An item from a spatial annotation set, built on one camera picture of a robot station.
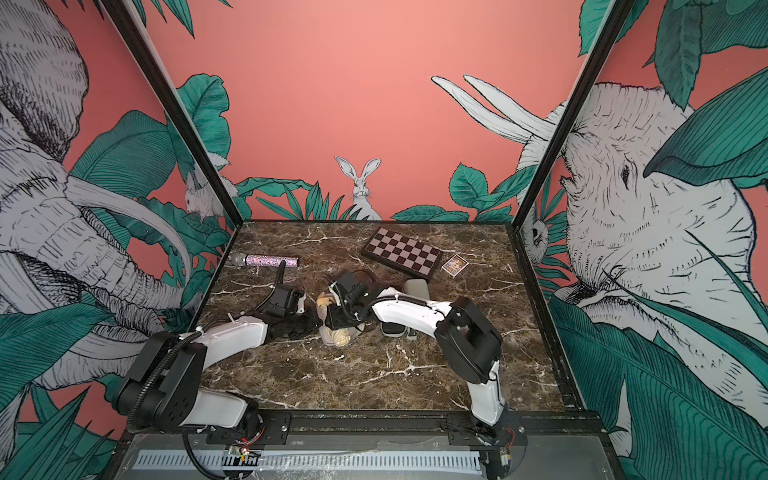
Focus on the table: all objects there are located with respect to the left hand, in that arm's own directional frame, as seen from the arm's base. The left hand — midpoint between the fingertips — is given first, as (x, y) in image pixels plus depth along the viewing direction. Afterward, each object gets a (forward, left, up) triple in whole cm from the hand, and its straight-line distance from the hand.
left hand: (326, 317), depth 91 cm
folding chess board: (+24, -26, 0) cm, 35 cm away
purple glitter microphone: (+22, +25, +1) cm, 33 cm away
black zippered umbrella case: (-5, -21, +1) cm, 21 cm away
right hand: (-4, -2, +7) cm, 8 cm away
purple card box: (+20, -45, -2) cm, 49 cm away
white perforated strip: (-36, +1, -2) cm, 36 cm away
